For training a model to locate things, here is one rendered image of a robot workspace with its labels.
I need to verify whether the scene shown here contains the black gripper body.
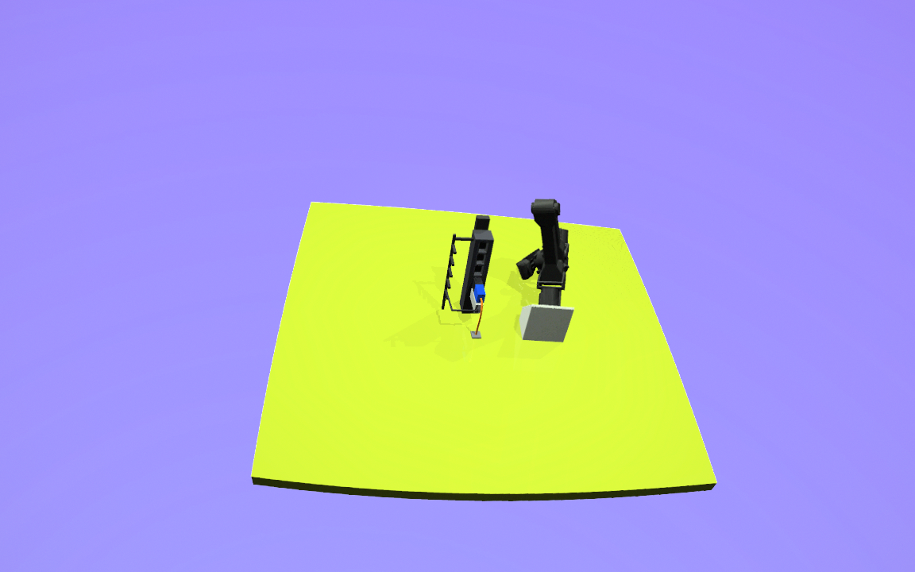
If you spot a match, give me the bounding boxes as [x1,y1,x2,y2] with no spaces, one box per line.
[517,249,545,280]

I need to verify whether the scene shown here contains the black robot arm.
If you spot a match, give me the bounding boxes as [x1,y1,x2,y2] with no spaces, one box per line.
[531,199,569,307]

